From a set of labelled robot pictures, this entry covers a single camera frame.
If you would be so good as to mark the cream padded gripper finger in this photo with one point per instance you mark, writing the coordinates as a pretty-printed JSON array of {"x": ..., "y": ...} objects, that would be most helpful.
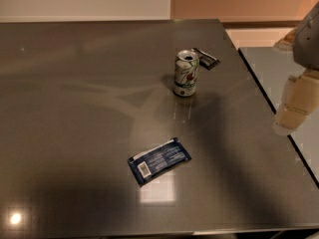
[{"x": 300, "y": 98}]

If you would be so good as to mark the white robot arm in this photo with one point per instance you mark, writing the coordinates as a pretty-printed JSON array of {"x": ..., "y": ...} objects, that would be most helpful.
[{"x": 305, "y": 45}]

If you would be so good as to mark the blue snack packet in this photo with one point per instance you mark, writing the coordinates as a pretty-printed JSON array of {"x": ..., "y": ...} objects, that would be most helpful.
[{"x": 152, "y": 163}]

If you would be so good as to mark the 7up soda can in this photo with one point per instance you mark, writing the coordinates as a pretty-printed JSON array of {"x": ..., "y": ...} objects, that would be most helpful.
[{"x": 185, "y": 73}]

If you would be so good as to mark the dark small packet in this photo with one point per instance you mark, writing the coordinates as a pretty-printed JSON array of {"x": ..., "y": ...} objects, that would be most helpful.
[{"x": 206, "y": 60}]

